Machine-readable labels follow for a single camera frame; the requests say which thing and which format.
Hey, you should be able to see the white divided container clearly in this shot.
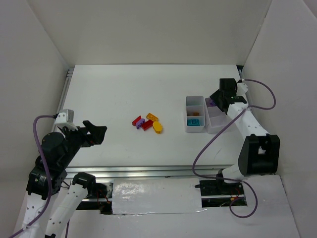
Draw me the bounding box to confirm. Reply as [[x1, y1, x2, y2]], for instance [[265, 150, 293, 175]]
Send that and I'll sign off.
[[185, 96, 205, 133], [205, 98, 230, 134]]

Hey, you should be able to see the teal stepped lego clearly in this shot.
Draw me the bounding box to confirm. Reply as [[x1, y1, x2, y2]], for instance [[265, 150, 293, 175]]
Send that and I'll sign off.
[[187, 119, 200, 126]]

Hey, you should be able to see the red curved lego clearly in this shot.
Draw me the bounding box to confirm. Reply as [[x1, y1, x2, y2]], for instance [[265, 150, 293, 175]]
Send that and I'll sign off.
[[132, 116, 141, 126]]

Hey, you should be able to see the purple curved lego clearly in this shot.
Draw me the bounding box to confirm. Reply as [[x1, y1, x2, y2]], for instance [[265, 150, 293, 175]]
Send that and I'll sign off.
[[135, 118, 145, 129]]

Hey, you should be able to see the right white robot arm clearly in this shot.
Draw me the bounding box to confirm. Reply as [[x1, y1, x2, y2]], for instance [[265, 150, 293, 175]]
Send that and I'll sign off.
[[210, 78, 280, 183]]

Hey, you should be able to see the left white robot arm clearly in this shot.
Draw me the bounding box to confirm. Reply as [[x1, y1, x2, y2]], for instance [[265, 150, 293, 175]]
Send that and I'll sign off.
[[21, 120, 107, 238]]

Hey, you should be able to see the red rectangular lego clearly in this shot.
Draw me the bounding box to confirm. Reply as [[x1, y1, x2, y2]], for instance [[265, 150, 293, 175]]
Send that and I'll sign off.
[[141, 120, 154, 131]]

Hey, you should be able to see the orange flat lego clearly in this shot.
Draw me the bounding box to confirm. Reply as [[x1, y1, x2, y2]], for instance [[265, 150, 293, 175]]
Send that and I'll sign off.
[[146, 113, 159, 122]]

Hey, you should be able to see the yellow oval lego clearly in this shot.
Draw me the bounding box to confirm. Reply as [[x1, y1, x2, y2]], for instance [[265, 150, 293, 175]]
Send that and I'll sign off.
[[153, 121, 163, 134]]

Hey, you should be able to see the white foil sheet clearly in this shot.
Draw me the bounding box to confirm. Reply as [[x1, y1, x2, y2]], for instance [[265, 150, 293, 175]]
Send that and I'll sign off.
[[112, 178, 203, 215]]

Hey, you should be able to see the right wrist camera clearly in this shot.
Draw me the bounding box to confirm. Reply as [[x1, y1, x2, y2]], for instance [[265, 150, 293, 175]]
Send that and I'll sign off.
[[237, 79, 248, 96]]

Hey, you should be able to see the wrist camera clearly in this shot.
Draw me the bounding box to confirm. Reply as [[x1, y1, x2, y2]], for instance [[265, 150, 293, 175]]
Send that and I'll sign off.
[[54, 109, 78, 130], [237, 79, 248, 96]]

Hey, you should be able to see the right aluminium rail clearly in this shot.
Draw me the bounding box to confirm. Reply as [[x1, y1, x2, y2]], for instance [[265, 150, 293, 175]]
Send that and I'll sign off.
[[236, 71, 260, 128]]

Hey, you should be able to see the aluminium rail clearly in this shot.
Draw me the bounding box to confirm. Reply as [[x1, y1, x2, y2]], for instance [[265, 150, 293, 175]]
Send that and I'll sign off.
[[61, 165, 238, 178], [59, 68, 74, 108], [236, 71, 260, 128]]

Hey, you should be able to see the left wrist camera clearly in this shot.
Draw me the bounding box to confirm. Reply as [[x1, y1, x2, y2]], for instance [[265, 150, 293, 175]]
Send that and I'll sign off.
[[54, 109, 78, 130]]

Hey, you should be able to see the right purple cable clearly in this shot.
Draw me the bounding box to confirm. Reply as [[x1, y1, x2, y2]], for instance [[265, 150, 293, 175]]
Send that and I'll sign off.
[[192, 78, 276, 218]]

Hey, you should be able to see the purple cable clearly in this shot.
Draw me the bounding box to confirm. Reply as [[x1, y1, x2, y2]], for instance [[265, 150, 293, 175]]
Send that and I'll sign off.
[[9, 114, 71, 238], [192, 78, 276, 218]]

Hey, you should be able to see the left aluminium rail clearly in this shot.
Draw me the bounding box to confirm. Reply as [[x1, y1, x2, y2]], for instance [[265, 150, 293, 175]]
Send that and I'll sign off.
[[59, 68, 74, 108]]

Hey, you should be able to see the aluminium front rail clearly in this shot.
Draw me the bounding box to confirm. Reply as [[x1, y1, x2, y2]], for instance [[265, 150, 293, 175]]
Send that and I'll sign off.
[[61, 165, 238, 178]]

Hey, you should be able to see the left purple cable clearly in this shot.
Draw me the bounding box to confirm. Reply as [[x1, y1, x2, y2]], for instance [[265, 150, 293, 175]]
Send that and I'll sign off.
[[9, 114, 71, 238]]

